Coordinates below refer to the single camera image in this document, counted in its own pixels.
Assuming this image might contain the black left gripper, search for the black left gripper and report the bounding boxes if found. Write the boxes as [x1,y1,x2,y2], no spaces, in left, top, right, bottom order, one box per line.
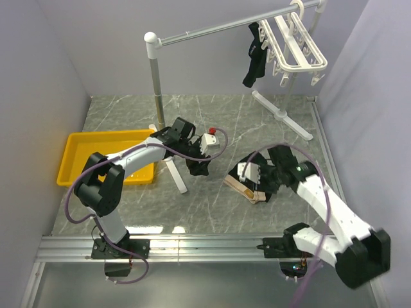
[179,138,212,176]

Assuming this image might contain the black underwear with beige waistband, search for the black underwear with beige waistband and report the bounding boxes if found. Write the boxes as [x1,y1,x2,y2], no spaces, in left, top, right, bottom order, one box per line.
[223,153,272,204]

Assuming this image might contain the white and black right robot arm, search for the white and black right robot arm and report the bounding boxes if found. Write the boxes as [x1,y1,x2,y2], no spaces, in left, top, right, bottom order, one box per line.
[238,144,391,289]

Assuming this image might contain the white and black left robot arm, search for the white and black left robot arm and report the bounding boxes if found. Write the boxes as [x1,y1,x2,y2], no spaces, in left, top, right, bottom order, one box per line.
[73,117,219,258]

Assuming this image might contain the black garment on hanger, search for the black garment on hanger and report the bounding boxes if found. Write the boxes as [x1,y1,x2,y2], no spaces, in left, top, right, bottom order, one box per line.
[243,22,267,88]

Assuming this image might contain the white clip hanger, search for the white clip hanger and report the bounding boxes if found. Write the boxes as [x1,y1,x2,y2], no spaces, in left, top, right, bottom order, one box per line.
[258,9,328,87]

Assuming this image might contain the yellow plastic tray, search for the yellow plastic tray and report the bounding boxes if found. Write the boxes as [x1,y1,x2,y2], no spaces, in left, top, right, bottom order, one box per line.
[56,128,159,187]

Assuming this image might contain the white and silver drying rack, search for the white and silver drying rack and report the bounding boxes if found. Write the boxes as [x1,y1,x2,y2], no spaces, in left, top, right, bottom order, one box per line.
[143,0,329,195]

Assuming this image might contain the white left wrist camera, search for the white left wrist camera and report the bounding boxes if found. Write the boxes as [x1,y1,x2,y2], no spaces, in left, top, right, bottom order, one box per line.
[200,133,220,155]

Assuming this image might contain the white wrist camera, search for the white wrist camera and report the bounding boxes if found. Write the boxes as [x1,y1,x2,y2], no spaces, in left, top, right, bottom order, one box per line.
[237,162,261,184]
[200,133,220,155]

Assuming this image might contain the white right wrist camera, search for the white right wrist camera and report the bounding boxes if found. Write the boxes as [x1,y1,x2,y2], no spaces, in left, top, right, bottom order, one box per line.
[237,162,261,184]

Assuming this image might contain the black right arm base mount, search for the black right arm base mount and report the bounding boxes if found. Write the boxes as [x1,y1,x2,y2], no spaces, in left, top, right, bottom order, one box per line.
[256,237,313,259]

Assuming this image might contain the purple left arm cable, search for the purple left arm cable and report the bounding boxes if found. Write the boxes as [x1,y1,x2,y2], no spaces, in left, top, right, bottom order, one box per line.
[65,126,229,286]

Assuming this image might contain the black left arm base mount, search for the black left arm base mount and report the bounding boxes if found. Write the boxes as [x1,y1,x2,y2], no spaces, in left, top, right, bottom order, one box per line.
[91,238,150,259]

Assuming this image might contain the aluminium rail frame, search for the aluminium rail frame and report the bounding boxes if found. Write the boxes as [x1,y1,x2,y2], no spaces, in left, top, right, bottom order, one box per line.
[19,96,392,308]

